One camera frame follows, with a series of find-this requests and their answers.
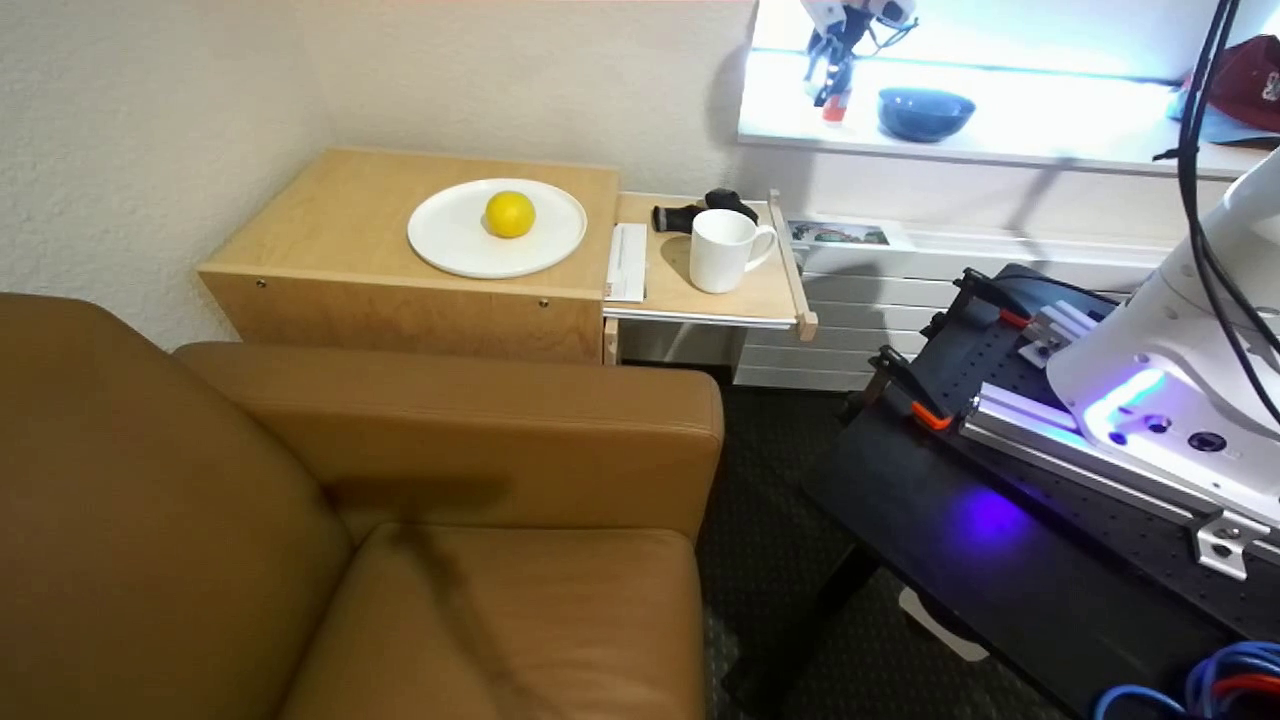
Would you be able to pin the aluminium mounting rail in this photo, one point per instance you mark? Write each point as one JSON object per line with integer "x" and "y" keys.
{"x": 1047, "y": 437}

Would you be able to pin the wooden pull-out tray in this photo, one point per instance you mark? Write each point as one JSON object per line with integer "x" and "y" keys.
{"x": 685, "y": 262}

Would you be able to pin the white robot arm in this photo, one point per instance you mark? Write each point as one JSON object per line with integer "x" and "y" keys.
{"x": 1175, "y": 388}

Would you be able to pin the dark blue bowl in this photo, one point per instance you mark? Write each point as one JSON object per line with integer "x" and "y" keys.
{"x": 920, "y": 113}

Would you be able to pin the white paper card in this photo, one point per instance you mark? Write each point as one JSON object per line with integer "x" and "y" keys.
{"x": 628, "y": 262}

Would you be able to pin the black orange clamp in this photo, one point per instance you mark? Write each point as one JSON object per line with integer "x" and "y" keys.
{"x": 905, "y": 395}

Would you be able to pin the yellow lemon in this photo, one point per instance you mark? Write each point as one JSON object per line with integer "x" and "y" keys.
{"x": 508, "y": 213}

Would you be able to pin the white round plate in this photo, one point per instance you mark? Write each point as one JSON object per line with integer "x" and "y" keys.
{"x": 450, "y": 231}

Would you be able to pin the white ceramic mug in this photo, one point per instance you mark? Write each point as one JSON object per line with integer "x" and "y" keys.
{"x": 724, "y": 248}

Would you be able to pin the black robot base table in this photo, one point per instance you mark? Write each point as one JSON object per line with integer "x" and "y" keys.
{"x": 1060, "y": 582}

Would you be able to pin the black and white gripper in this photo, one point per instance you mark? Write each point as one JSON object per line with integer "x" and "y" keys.
{"x": 842, "y": 17}

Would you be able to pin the red baseball cap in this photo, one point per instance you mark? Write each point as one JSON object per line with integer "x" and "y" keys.
{"x": 1247, "y": 95}

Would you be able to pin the brown leather armchair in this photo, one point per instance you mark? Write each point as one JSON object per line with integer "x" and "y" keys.
{"x": 326, "y": 532}

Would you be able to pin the wooden side table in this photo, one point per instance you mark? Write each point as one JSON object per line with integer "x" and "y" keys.
{"x": 330, "y": 262}

